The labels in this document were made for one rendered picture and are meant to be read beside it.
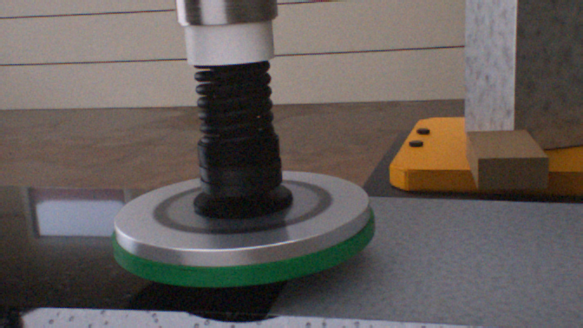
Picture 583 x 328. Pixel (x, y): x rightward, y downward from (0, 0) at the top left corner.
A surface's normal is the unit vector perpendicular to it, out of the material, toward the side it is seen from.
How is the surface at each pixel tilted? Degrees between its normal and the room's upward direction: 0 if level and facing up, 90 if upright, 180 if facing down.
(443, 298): 0
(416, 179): 90
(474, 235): 0
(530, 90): 90
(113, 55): 90
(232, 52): 90
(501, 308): 0
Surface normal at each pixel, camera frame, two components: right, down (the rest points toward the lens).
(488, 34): -0.97, 0.11
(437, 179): -0.30, 0.24
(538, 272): -0.07, -0.97
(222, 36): -0.08, 0.24
